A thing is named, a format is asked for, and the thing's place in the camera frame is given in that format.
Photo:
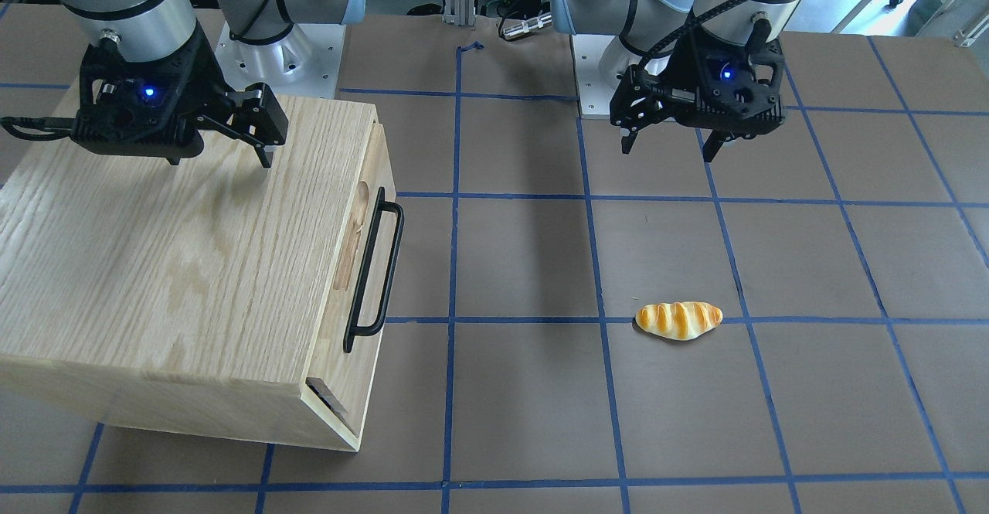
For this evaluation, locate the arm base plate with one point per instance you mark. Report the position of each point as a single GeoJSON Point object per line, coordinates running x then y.
{"type": "Point", "coordinates": [305, 63]}
{"type": "Point", "coordinates": [598, 63]}

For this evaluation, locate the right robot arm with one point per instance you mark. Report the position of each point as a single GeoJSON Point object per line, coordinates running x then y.
{"type": "Point", "coordinates": [146, 30]}

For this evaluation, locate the light wooden drawer cabinet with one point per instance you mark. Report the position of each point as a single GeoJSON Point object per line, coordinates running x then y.
{"type": "Point", "coordinates": [187, 298]}

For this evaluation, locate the wooden drawer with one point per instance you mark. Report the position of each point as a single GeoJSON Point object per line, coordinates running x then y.
{"type": "Point", "coordinates": [344, 361]}

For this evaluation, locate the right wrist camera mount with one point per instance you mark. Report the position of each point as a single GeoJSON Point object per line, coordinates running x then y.
{"type": "Point", "coordinates": [134, 109]}

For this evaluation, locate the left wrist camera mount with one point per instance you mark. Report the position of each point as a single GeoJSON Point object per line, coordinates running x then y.
{"type": "Point", "coordinates": [734, 91]}

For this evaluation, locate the toy bread loaf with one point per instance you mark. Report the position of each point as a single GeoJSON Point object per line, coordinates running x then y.
{"type": "Point", "coordinates": [679, 321]}

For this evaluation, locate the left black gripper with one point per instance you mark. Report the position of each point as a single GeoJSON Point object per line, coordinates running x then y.
{"type": "Point", "coordinates": [659, 73]}

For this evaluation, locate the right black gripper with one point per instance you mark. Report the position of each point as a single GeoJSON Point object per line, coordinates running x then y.
{"type": "Point", "coordinates": [202, 71]}

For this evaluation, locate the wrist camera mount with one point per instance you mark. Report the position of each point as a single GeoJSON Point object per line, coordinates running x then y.
{"type": "Point", "coordinates": [134, 109]}
{"type": "Point", "coordinates": [734, 91]}

